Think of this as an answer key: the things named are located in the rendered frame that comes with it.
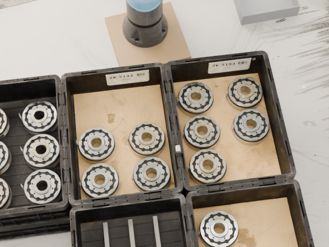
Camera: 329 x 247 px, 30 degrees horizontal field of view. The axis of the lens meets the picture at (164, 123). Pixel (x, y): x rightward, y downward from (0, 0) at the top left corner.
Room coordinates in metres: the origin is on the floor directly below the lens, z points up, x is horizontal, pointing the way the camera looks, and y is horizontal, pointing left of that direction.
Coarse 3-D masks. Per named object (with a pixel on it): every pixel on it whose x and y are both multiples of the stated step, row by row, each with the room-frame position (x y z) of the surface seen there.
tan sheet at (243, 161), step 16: (192, 80) 0.93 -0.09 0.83; (208, 80) 0.93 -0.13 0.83; (224, 80) 0.93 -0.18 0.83; (176, 96) 0.88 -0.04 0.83; (224, 96) 0.88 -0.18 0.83; (224, 112) 0.82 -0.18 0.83; (224, 128) 0.77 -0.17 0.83; (224, 144) 0.72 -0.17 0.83; (240, 144) 0.72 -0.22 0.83; (272, 144) 0.72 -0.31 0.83; (240, 160) 0.67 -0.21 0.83; (256, 160) 0.67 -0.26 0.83; (272, 160) 0.67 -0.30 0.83; (240, 176) 0.62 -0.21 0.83; (256, 176) 0.62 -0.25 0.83
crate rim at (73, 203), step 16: (144, 64) 0.93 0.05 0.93; (160, 64) 0.93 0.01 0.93; (64, 80) 0.88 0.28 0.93; (64, 96) 0.83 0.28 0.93; (64, 112) 0.78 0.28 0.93; (64, 128) 0.73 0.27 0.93; (176, 144) 0.68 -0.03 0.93; (176, 160) 0.64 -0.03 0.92; (176, 176) 0.59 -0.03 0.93; (144, 192) 0.54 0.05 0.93; (160, 192) 0.54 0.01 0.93; (176, 192) 0.54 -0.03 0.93
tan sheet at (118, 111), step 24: (96, 96) 0.88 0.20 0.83; (120, 96) 0.88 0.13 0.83; (144, 96) 0.88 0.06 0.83; (96, 120) 0.80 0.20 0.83; (120, 120) 0.80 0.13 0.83; (144, 120) 0.80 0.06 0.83; (96, 144) 0.73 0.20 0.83; (120, 144) 0.73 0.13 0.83; (168, 144) 0.72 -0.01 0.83; (120, 168) 0.65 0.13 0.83; (120, 192) 0.58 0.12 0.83
